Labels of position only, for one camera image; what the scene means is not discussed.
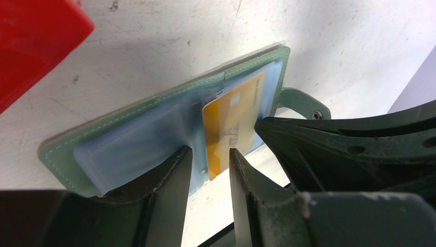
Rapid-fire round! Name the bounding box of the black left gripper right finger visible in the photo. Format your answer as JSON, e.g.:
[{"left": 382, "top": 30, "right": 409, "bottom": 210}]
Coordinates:
[{"left": 229, "top": 148, "right": 435, "bottom": 246}]

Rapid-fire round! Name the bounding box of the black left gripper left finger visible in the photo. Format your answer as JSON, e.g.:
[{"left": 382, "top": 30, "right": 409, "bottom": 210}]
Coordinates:
[{"left": 1, "top": 146, "right": 193, "bottom": 246}]

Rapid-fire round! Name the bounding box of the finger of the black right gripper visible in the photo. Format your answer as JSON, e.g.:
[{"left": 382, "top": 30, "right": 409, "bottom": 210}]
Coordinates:
[{"left": 255, "top": 101, "right": 435, "bottom": 193}]

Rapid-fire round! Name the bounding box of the green leather card holder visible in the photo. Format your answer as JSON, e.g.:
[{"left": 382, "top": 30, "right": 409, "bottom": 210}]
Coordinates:
[{"left": 38, "top": 45, "right": 331, "bottom": 197}]

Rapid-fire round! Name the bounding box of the red right bin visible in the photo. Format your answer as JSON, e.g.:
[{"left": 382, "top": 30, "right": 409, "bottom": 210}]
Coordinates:
[{"left": 1, "top": 1, "right": 94, "bottom": 112}]

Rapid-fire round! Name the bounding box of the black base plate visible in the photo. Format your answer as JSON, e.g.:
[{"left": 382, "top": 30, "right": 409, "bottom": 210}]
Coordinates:
[{"left": 198, "top": 224, "right": 236, "bottom": 247}]

